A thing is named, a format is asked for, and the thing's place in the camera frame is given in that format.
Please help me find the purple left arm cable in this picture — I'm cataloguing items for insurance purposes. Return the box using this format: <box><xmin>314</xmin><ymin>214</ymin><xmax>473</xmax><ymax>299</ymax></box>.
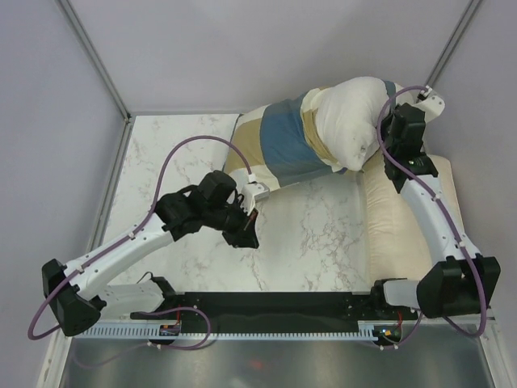
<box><xmin>27</xmin><ymin>136</ymin><xmax>258</xmax><ymax>369</ymax></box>

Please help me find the aluminium left frame post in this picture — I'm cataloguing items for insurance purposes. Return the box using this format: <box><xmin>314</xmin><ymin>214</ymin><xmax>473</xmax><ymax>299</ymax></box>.
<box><xmin>55</xmin><ymin>0</ymin><xmax>132</xmax><ymax>124</ymax></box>

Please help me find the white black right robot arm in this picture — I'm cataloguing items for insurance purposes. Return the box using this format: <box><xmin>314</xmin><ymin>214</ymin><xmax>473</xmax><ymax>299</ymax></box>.
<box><xmin>369</xmin><ymin>103</ymin><xmax>501</xmax><ymax>319</ymax></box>

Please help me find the blue beige checkered pillowcase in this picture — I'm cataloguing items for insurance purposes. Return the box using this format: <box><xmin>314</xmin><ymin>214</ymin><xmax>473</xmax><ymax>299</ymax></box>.
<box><xmin>222</xmin><ymin>78</ymin><xmax>405</xmax><ymax>191</ymax></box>

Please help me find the aluminium right frame post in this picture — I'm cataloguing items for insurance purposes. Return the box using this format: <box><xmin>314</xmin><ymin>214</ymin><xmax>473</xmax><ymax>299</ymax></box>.
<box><xmin>426</xmin><ymin>0</ymin><xmax>485</xmax><ymax>87</ymax></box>

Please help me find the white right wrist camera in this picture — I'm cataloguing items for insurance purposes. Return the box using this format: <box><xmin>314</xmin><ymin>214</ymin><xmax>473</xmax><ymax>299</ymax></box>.
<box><xmin>414</xmin><ymin>86</ymin><xmax>445</xmax><ymax>124</ymax></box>

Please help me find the cream pillow with bear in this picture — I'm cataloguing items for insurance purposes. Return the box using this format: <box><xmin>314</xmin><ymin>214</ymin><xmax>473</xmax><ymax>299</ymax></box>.
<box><xmin>357</xmin><ymin>153</ymin><xmax>469</xmax><ymax>288</ymax></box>

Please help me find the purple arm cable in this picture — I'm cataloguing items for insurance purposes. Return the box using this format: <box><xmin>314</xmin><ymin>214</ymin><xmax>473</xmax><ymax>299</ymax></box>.
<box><xmin>27</xmin><ymin>136</ymin><xmax>258</xmax><ymax>369</ymax></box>
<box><xmin>376</xmin><ymin>84</ymin><xmax>486</xmax><ymax>352</ymax></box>

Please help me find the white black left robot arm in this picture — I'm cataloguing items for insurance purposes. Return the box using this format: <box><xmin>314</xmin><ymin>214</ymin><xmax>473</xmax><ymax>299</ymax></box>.
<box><xmin>41</xmin><ymin>171</ymin><xmax>270</xmax><ymax>336</ymax></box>

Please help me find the white slotted cable duct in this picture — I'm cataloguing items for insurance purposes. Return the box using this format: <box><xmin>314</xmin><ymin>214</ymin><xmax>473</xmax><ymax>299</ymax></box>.
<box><xmin>77</xmin><ymin>321</ymin><xmax>377</xmax><ymax>341</ymax></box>

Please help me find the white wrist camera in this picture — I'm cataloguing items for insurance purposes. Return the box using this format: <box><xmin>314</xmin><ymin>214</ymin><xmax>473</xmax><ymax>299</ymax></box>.
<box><xmin>414</xmin><ymin>86</ymin><xmax>445</xmax><ymax>124</ymax></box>
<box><xmin>241</xmin><ymin>182</ymin><xmax>270</xmax><ymax>214</ymax></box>

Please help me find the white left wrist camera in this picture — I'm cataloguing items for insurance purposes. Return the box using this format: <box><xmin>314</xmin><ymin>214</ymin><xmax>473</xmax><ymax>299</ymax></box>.
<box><xmin>241</xmin><ymin>182</ymin><xmax>270</xmax><ymax>214</ymax></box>

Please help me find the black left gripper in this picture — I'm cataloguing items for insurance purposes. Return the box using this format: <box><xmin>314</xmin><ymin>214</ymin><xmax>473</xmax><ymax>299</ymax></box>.
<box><xmin>204</xmin><ymin>199</ymin><xmax>259</xmax><ymax>249</ymax></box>

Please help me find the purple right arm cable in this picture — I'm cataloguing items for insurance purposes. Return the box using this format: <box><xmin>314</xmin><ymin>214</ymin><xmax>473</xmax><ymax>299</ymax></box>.
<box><xmin>376</xmin><ymin>84</ymin><xmax>486</xmax><ymax>352</ymax></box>

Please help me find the aluminium frame post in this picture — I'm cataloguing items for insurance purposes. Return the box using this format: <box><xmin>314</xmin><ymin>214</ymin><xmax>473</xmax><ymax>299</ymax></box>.
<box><xmin>426</xmin><ymin>0</ymin><xmax>485</xmax><ymax>87</ymax></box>
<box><xmin>55</xmin><ymin>0</ymin><xmax>132</xmax><ymax>124</ymax></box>

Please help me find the white pillow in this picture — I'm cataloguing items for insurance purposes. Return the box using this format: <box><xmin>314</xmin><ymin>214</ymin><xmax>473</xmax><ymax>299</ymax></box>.
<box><xmin>313</xmin><ymin>76</ymin><xmax>425</xmax><ymax>173</ymax></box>

